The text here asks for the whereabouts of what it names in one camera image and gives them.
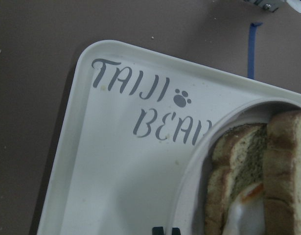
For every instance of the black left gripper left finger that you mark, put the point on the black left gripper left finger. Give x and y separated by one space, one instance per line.
157 231

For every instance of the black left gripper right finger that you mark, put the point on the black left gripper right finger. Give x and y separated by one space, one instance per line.
175 232

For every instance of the round white plate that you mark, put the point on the round white plate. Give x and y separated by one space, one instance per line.
187 213

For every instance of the fried egg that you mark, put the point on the fried egg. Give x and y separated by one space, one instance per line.
246 212

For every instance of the bread slice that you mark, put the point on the bread slice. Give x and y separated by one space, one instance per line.
282 175
236 170

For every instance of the white bear serving tray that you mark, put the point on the white bear serving tray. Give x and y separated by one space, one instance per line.
133 119

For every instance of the grey metal camera post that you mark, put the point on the grey metal camera post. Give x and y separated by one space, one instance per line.
269 5

